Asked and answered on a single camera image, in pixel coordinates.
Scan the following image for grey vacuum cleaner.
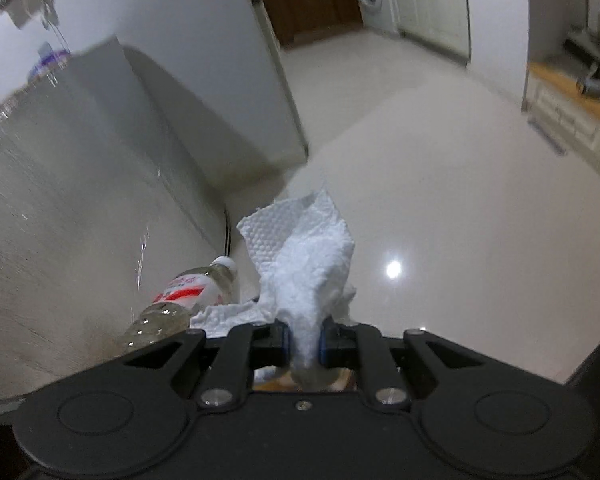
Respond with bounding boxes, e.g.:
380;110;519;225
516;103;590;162
565;25;600;121

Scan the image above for white kitchen base cabinets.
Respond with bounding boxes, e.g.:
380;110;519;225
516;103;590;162
385;0;473;61

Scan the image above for wooden platform with drawers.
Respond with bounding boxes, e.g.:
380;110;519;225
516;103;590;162
522;60;600;171

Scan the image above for clear plastic bottle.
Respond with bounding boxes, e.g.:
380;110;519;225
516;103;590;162
115;256;239;358

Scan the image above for purple plastic bag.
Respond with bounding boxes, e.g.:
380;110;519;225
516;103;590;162
27;42;73;81

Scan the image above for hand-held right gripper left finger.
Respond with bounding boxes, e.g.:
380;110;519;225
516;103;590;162
40;323;290;411

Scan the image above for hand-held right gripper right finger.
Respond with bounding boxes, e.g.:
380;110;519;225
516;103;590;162
317;324;566;411

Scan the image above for white paper towel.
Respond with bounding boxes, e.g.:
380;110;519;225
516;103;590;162
189;189;357;391

